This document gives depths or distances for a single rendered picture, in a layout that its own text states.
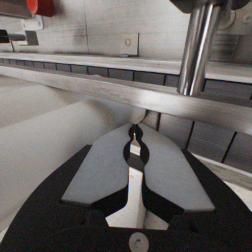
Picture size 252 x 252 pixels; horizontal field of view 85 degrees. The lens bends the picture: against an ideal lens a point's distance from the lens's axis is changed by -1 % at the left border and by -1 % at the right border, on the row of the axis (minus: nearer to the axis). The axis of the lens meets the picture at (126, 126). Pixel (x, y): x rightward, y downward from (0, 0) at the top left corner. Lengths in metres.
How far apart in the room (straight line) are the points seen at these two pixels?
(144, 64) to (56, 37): 0.23
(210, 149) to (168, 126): 0.05
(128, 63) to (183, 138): 0.11
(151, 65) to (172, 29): 0.06
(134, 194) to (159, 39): 0.25
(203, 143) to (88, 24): 0.25
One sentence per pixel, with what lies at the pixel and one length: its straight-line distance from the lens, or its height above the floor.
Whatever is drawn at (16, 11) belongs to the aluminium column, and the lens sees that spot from 0.40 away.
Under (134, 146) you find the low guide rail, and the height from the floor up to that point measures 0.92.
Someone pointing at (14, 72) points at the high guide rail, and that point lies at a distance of 0.21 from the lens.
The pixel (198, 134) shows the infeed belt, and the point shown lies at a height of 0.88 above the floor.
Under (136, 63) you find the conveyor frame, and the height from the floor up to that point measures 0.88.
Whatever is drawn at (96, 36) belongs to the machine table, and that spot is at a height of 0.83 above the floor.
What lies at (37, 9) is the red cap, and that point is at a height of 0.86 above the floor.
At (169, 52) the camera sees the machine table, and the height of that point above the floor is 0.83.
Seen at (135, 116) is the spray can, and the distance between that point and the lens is 0.15.
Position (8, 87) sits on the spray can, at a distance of 0.25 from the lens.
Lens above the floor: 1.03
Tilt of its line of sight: 48 degrees down
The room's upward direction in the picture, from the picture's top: 126 degrees counter-clockwise
